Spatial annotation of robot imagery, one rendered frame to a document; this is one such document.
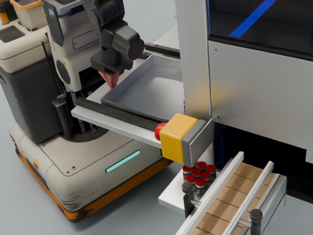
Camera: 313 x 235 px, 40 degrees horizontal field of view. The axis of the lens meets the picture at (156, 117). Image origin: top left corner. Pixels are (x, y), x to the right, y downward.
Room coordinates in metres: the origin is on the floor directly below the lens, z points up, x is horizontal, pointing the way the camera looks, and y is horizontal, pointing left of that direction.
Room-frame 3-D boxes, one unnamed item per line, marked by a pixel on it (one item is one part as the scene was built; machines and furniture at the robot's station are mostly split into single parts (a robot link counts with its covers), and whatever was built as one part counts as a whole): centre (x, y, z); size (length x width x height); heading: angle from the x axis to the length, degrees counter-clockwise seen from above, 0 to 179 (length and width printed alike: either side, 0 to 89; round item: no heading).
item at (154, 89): (0.99, -0.07, 0.90); 0.34 x 0.26 x 0.04; 51
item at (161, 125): (0.71, -0.01, 0.99); 0.04 x 0.04 x 0.04; 51
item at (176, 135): (0.68, -0.05, 1.00); 0.08 x 0.07 x 0.07; 51
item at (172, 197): (0.64, -0.07, 0.87); 0.14 x 0.13 x 0.02; 51
